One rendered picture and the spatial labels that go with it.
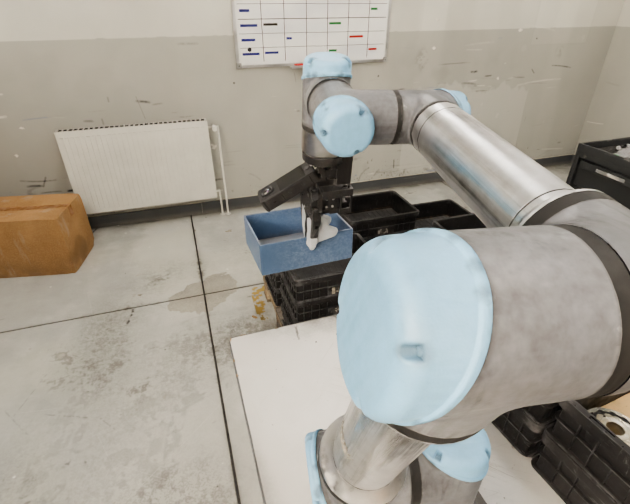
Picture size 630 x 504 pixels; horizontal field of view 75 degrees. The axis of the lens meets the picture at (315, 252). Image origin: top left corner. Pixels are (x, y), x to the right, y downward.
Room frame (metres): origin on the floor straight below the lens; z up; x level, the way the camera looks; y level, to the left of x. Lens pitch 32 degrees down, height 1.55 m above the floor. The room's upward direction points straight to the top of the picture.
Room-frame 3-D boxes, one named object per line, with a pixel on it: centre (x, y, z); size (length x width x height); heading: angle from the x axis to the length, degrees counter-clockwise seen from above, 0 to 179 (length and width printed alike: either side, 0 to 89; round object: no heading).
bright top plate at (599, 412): (0.48, -0.56, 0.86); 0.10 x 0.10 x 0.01
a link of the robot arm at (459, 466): (0.37, -0.19, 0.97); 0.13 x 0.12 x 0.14; 100
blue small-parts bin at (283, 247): (0.79, 0.04, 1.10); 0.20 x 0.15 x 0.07; 110
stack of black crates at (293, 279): (1.53, -0.06, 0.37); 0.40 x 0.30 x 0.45; 108
